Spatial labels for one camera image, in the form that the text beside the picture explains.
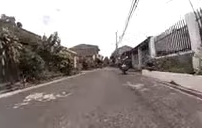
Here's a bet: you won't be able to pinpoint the utility pole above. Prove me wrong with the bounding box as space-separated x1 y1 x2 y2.
114 30 120 65

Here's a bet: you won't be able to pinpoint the pale wall with dark railing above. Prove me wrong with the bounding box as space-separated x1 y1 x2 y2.
131 1 202 77

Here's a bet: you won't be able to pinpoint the distant building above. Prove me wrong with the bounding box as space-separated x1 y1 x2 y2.
110 44 134 65

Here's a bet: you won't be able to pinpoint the person on motorcycle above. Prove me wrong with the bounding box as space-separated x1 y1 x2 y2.
118 55 133 75

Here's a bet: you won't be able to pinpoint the overhead wires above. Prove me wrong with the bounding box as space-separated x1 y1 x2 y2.
117 0 141 45

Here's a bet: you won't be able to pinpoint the building with dark roof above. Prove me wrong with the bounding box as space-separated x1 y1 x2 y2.
0 13 43 46

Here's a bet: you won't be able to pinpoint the row of green bushes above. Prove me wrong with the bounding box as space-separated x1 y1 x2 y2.
0 23 81 88

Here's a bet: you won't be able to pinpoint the grey-roofed house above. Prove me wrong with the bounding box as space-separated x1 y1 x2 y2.
69 43 102 69

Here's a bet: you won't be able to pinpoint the pale concrete kerb strip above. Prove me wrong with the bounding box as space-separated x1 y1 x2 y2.
0 68 102 102

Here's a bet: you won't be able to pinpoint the pale concrete pavement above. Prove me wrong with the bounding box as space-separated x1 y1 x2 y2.
141 68 202 102

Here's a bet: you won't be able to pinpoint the grey asphalt road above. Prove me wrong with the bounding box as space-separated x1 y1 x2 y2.
0 66 202 128

